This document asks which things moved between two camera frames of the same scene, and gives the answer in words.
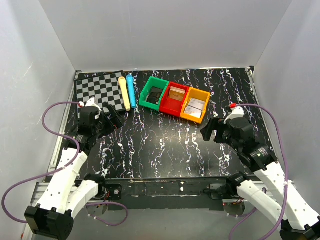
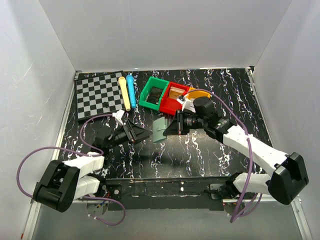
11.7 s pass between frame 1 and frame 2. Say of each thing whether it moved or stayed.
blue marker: stayed
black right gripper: moved
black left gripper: moved
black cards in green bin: stayed
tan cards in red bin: stayed
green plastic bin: stayed
